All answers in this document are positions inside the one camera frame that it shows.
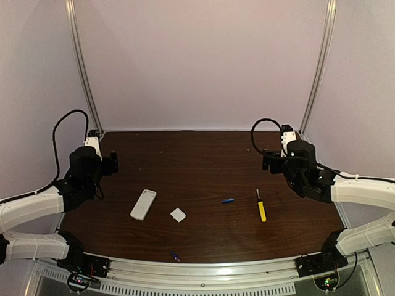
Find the yellow handled screwdriver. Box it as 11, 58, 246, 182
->
256, 189, 267, 223

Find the white remote control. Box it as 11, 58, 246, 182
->
130, 189, 157, 221

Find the blue battery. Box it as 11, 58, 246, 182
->
222, 198, 235, 204

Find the white battery cover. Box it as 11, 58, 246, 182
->
170, 208, 186, 223

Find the purple battery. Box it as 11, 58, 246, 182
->
170, 252, 180, 262

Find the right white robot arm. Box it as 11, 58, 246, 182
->
261, 140, 394, 257

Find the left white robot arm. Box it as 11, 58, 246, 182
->
1, 146, 119, 268

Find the right black camera cable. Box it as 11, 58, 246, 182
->
250, 117, 359, 179

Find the black camera cable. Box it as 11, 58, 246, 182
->
0, 109, 90, 204
250, 117, 359, 179

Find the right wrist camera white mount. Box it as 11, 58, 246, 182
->
280, 125, 304, 158

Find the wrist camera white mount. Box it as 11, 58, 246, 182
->
280, 125, 304, 158
83, 129, 102, 158

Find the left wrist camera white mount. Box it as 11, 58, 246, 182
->
83, 129, 102, 158

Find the left black camera cable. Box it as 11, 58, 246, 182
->
0, 109, 90, 204

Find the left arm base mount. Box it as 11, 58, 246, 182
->
56, 253, 110, 294

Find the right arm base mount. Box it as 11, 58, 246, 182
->
295, 252, 348, 293

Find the right aluminium frame post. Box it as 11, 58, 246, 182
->
299, 0, 337, 137

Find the aluminium frame post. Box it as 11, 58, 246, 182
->
299, 0, 337, 137
65, 0, 104, 138

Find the left aluminium frame post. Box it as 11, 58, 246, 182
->
65, 0, 104, 138

